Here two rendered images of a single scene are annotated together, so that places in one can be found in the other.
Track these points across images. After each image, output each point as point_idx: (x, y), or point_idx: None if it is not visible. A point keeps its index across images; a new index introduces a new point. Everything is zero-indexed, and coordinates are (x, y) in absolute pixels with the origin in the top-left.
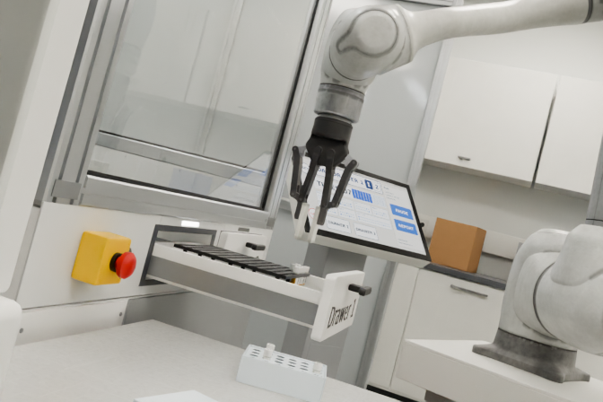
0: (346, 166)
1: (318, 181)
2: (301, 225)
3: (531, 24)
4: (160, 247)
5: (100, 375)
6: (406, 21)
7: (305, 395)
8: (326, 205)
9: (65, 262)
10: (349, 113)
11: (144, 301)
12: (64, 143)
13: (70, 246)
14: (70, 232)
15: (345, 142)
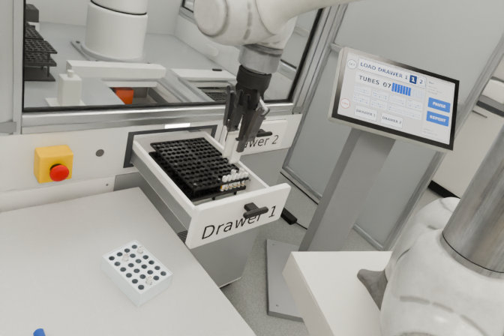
0: (256, 112)
1: (360, 76)
2: (229, 148)
3: None
4: (135, 145)
5: None
6: None
7: (130, 297)
8: (241, 138)
9: (24, 166)
10: (256, 67)
11: (133, 175)
12: None
13: (24, 157)
14: (19, 150)
15: (257, 90)
